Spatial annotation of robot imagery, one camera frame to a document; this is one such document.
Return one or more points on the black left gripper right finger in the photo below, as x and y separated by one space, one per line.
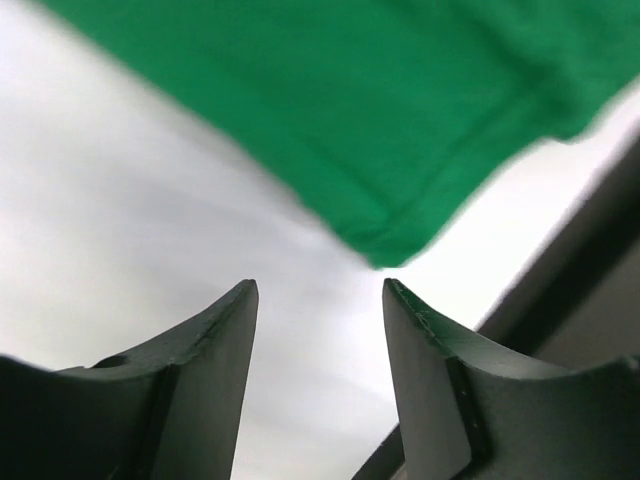
470 408

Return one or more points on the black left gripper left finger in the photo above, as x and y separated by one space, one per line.
168 408

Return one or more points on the green t shirt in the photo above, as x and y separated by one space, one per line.
382 116

